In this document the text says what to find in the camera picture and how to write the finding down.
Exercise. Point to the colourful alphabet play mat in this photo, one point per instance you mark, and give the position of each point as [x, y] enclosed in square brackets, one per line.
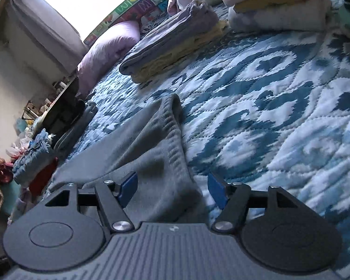
[142, 11]

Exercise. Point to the black folded garment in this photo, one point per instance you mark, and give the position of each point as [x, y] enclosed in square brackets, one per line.
[66, 118]

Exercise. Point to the blue white patterned quilt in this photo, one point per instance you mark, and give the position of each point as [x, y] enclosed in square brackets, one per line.
[262, 109]

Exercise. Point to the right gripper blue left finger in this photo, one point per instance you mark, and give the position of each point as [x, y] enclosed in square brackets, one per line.
[127, 189]

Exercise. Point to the folded white fluffy blanket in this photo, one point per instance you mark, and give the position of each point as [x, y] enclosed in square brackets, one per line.
[310, 15]

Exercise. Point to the lilac pillow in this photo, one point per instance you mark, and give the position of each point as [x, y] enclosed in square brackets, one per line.
[107, 50]

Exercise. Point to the folded grey garment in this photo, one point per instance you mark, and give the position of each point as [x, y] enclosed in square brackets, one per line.
[67, 140]

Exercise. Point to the folded pale yellow garment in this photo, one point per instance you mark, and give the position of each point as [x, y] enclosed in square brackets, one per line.
[178, 53]

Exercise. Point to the grey window curtain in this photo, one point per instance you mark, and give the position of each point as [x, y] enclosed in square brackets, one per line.
[49, 31]

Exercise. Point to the grey knit sweater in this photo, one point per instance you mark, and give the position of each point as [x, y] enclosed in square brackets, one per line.
[149, 144]

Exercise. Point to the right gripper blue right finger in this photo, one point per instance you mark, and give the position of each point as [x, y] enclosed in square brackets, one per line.
[219, 190]

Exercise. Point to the folded red garment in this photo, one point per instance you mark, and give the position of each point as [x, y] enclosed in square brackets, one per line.
[42, 178]

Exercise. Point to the folded blue denim garment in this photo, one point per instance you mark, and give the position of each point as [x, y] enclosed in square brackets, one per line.
[39, 154]

